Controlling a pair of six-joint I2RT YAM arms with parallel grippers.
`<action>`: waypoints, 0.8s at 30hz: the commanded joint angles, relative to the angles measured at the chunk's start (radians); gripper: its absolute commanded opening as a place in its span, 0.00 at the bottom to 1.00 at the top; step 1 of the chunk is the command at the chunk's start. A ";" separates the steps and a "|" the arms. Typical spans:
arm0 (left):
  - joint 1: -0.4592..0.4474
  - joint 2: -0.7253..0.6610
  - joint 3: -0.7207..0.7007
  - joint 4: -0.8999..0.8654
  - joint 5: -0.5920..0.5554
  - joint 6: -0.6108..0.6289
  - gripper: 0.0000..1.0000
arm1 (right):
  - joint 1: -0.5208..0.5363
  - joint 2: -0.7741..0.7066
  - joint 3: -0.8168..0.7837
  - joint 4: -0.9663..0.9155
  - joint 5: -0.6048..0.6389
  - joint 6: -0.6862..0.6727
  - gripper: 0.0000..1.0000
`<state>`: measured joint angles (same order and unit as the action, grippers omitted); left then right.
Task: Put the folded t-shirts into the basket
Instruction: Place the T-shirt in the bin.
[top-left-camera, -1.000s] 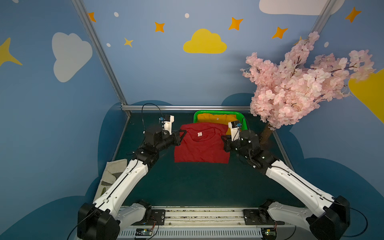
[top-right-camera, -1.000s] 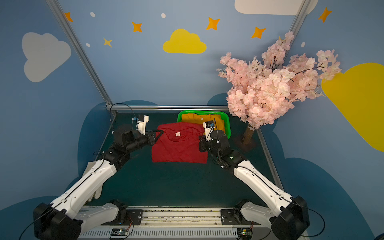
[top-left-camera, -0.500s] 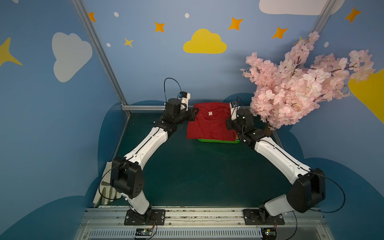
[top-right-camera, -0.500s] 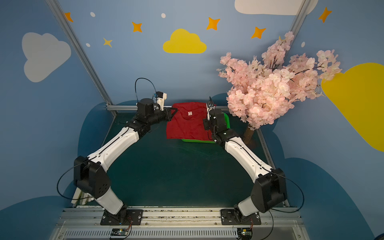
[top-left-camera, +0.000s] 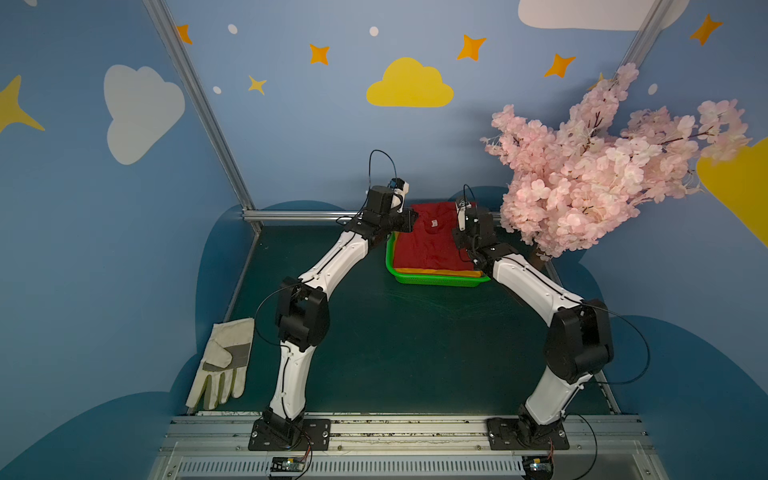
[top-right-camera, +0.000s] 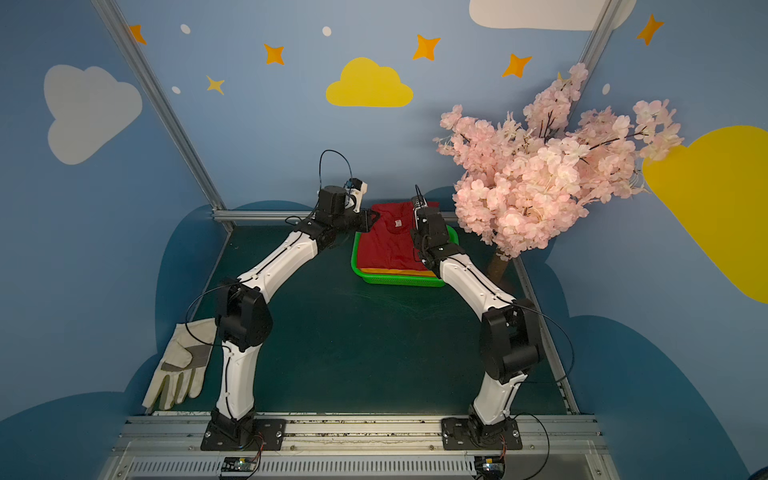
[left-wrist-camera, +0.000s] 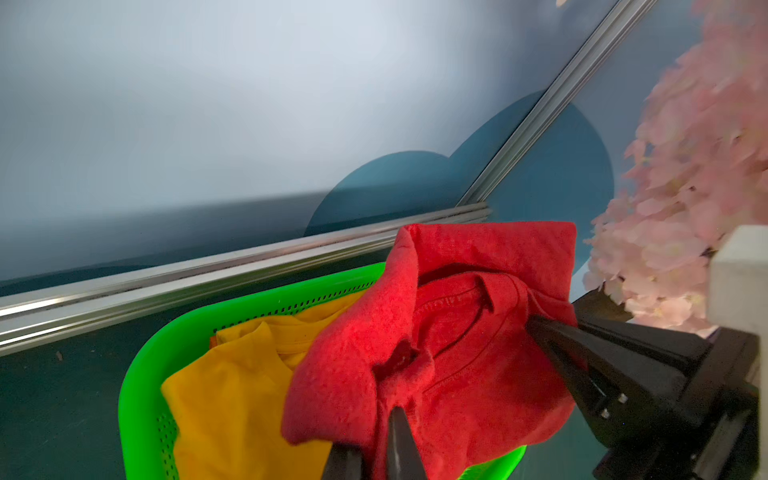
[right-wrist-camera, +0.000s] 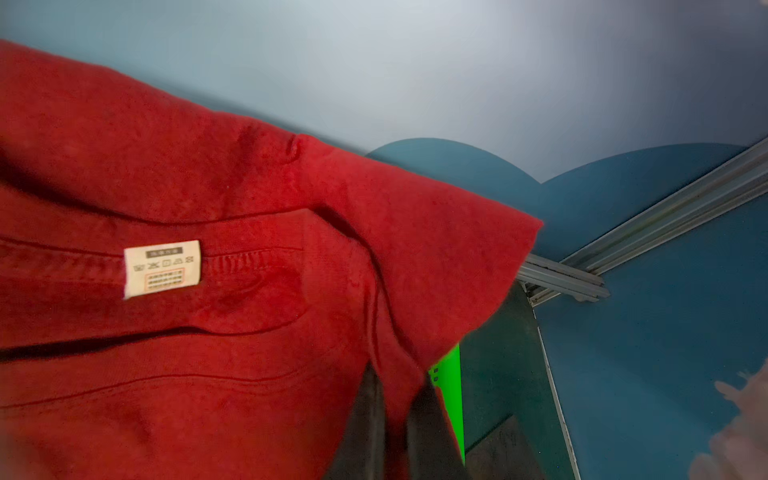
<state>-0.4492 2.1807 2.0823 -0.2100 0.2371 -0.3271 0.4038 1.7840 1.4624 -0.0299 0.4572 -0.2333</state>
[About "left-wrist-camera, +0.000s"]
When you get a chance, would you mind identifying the dark red t-shirt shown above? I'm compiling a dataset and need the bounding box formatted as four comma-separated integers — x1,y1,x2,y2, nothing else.
281,221,577,479

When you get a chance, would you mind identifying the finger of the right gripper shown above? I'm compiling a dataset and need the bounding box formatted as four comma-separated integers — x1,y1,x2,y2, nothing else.
526,316,690,447
578,315,711,360

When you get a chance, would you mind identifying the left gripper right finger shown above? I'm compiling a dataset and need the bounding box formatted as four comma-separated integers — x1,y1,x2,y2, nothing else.
386,407,427,480

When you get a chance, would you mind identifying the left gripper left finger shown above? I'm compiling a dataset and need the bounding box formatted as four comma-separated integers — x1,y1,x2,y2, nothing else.
321,443,364,480

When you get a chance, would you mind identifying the green plastic basket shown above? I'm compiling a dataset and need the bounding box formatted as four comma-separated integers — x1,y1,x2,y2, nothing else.
117,261,528,480

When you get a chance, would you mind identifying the pink artificial blossom tree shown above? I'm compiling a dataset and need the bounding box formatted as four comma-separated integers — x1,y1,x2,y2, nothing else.
584,1,767,337

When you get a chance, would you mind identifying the aluminium back frame bar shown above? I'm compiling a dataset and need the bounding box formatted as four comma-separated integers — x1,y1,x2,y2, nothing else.
1,202,491,355

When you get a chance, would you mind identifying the yellow t-shirt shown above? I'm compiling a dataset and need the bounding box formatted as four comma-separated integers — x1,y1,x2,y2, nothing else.
161,293,361,479

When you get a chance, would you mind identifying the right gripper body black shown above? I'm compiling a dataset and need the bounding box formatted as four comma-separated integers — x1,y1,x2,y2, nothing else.
594,329,759,479

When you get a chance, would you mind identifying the right aluminium frame post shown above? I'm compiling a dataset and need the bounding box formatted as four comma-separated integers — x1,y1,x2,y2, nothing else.
458,0,657,206

